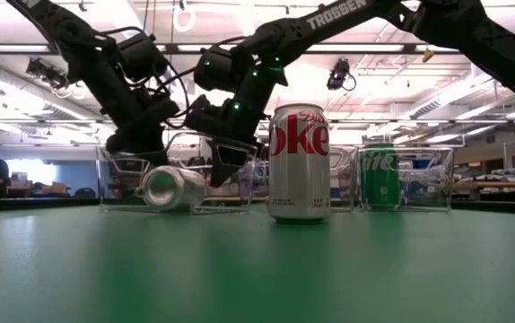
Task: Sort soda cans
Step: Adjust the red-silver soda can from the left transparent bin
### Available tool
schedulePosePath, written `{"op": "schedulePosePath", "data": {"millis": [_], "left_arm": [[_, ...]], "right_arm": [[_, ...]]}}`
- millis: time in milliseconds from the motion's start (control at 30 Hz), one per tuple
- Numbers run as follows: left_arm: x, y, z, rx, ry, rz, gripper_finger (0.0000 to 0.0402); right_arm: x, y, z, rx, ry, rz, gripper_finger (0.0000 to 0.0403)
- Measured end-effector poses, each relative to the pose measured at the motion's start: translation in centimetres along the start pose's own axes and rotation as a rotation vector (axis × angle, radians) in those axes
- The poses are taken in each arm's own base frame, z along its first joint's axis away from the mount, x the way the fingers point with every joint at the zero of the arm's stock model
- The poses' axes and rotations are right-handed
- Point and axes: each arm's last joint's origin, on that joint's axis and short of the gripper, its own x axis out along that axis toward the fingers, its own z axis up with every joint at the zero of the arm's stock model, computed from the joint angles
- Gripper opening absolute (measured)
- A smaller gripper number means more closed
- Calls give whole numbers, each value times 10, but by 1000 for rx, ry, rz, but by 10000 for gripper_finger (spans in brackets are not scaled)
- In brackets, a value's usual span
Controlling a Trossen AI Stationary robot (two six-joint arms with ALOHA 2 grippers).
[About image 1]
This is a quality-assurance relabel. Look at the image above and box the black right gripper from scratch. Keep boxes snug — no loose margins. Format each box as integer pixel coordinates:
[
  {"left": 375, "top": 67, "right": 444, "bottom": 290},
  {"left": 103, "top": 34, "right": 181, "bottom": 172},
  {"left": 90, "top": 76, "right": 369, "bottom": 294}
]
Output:
[{"left": 184, "top": 94, "right": 258, "bottom": 188}]

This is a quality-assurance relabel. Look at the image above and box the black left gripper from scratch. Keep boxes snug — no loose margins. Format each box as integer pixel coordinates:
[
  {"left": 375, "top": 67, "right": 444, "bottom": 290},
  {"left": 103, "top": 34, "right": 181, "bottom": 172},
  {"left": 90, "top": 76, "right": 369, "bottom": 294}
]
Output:
[{"left": 106, "top": 96, "right": 181, "bottom": 166}]

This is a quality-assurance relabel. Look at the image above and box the clear plastic bin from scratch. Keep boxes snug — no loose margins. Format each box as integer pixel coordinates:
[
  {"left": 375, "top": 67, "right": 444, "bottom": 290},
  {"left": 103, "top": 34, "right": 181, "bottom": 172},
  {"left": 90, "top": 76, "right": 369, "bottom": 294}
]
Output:
[
  {"left": 353, "top": 146, "right": 457, "bottom": 213},
  {"left": 257, "top": 143, "right": 359, "bottom": 214},
  {"left": 97, "top": 132, "right": 259, "bottom": 215}
]

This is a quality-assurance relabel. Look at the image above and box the green Sprite can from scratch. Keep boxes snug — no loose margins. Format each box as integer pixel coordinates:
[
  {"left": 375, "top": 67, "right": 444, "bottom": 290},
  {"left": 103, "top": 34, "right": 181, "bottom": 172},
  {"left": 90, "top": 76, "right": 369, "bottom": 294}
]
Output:
[{"left": 359, "top": 143, "right": 401, "bottom": 212}]

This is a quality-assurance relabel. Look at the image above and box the green table mat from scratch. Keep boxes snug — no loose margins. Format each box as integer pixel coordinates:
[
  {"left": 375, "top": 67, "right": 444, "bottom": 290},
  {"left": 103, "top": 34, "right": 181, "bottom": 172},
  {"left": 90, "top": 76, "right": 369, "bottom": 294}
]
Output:
[{"left": 0, "top": 204, "right": 515, "bottom": 323}]

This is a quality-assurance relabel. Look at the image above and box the wooden workbench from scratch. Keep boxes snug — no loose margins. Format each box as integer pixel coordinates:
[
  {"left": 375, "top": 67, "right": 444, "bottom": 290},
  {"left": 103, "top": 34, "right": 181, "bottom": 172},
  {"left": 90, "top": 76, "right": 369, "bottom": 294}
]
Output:
[{"left": 453, "top": 168, "right": 515, "bottom": 203}]

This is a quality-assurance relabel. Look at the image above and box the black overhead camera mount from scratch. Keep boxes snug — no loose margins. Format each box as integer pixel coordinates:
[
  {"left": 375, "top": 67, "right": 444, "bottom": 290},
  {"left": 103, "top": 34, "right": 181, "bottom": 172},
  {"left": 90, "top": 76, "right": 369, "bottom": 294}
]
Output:
[{"left": 26, "top": 57, "right": 71, "bottom": 91}]

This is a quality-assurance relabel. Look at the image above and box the hanging white cable ring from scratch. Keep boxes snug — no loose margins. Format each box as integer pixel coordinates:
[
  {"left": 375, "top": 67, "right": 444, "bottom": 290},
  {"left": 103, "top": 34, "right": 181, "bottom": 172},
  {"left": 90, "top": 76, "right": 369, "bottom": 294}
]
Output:
[{"left": 172, "top": 4, "right": 196, "bottom": 33}]

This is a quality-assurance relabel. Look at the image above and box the black camera with cable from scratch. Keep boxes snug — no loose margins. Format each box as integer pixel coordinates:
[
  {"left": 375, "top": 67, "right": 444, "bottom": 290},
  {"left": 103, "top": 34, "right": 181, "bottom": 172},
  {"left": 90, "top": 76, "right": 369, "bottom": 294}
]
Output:
[{"left": 327, "top": 57, "right": 357, "bottom": 92}]

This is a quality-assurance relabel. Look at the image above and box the long ceiling light rail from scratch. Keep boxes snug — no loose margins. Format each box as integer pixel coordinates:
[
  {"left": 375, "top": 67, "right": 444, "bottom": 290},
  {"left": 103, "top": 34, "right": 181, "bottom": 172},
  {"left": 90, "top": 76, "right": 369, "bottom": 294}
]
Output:
[{"left": 0, "top": 42, "right": 515, "bottom": 55}]

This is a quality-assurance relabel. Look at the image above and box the white ceiling air duct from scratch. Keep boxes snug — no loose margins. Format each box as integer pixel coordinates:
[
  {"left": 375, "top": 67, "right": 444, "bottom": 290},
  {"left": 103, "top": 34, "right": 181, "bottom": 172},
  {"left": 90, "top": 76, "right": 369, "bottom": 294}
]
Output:
[{"left": 403, "top": 75, "right": 510, "bottom": 120}]

